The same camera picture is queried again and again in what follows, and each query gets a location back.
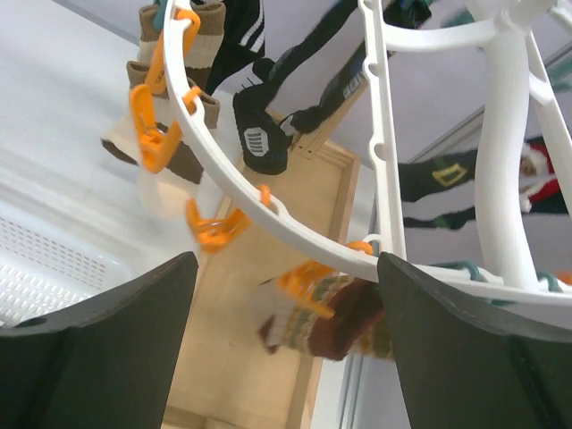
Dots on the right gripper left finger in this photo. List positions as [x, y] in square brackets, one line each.
[106, 362]

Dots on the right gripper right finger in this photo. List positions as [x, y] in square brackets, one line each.
[464, 363]

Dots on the white plastic sock hanger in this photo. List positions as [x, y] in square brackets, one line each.
[517, 83]

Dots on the orange clothes peg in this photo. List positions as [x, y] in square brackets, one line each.
[214, 234]
[156, 147]

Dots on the multicolour striped knit sock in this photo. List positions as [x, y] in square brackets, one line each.
[358, 325]

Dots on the wooden stand tray base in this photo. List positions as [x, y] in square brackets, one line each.
[224, 378]

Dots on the white plastic perforated basket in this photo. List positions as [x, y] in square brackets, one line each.
[44, 268]

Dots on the black sock yellow logo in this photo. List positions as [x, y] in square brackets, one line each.
[433, 176]

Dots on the black santa sock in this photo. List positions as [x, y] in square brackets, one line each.
[543, 196]

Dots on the black white striped sock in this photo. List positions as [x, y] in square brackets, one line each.
[243, 40]

